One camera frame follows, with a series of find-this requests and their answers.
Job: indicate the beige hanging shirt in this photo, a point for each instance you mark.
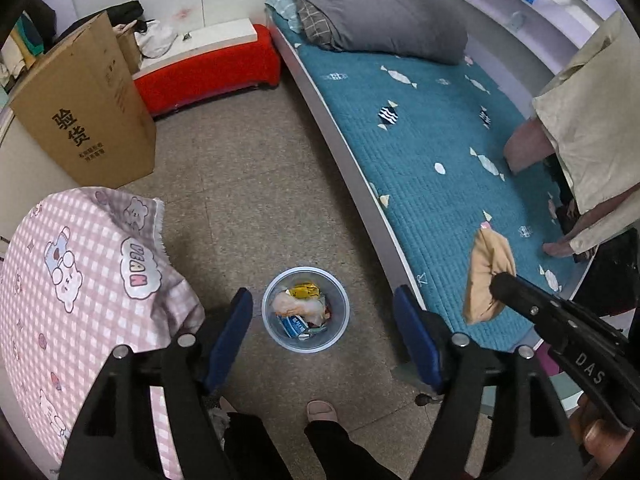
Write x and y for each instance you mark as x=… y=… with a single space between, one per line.
x=588 y=116

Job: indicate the blue white box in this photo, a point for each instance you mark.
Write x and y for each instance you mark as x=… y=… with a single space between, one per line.
x=295 y=327

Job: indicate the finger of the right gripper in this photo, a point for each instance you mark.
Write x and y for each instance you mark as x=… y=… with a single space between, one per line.
x=521 y=295

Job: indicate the teal bunk bed frame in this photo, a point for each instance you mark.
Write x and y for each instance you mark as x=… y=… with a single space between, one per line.
x=608 y=280

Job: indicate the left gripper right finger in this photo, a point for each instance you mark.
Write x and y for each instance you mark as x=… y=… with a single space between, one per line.
x=529 y=436

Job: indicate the yellow snack wrapper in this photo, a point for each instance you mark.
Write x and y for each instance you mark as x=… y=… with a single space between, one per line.
x=304 y=291

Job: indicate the right hand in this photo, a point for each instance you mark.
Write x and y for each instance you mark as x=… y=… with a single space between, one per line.
x=614 y=452

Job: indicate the white plastic bag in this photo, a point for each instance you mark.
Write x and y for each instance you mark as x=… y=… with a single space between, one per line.
x=156 y=40

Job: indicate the red bench with white top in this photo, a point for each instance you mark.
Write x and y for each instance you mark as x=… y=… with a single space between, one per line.
x=207 y=62

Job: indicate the light blue trash bin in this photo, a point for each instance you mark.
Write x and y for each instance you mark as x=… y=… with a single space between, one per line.
x=333 y=295

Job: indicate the orange white bread bag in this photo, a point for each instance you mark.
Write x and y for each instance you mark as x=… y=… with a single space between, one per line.
x=313 y=311

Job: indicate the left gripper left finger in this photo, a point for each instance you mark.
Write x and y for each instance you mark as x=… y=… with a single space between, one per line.
x=114 y=434

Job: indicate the white curved cabinet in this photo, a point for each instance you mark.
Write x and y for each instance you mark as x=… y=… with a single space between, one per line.
x=27 y=174

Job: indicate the hanging clothes on rail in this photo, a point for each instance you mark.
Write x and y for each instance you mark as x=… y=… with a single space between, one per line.
x=32 y=36

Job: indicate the tall brown cardboard box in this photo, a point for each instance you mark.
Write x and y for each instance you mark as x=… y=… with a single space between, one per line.
x=81 y=106

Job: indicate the teal patterned mattress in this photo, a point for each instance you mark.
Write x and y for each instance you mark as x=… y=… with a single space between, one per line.
x=427 y=140

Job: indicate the brown paper bag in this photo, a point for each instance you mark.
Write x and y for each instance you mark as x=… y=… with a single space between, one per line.
x=491 y=255

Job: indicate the person's pink slipper foot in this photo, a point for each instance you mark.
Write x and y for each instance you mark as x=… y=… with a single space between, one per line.
x=321 y=411

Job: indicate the grey folded duvet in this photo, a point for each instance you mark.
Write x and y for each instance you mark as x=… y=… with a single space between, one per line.
x=430 y=29

